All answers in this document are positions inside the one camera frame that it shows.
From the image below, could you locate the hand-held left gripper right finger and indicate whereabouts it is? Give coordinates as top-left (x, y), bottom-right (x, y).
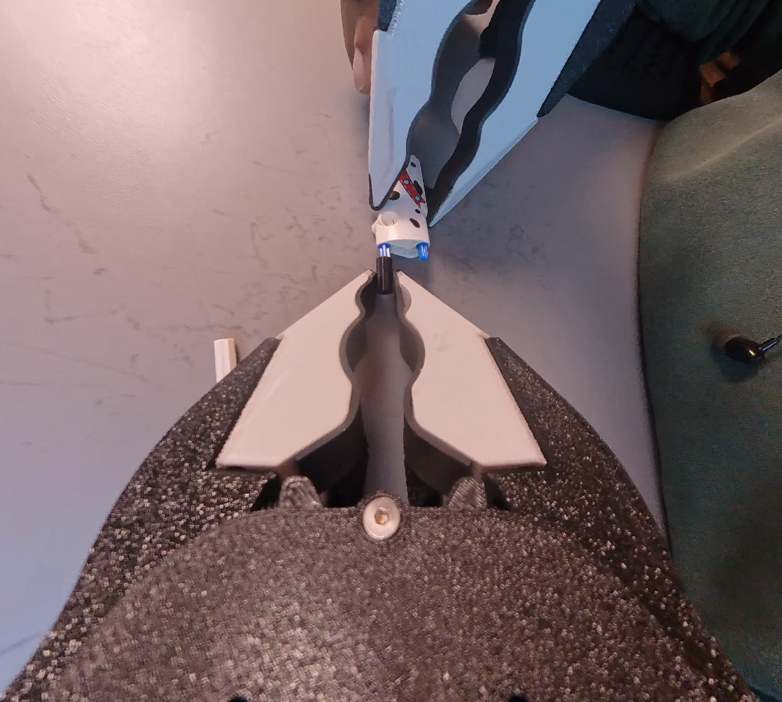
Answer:
top-left (393, 270), bottom-right (547, 504)

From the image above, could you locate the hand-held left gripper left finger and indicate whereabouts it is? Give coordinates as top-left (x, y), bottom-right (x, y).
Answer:
top-left (215, 270), bottom-right (376, 504)

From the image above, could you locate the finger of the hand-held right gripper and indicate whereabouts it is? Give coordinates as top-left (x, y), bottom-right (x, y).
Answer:
top-left (368, 0), bottom-right (497, 213)
top-left (426, 0), bottom-right (607, 228)

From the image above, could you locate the white spotted lego panel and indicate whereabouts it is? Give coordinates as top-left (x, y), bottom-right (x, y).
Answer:
top-left (373, 155), bottom-right (432, 263)

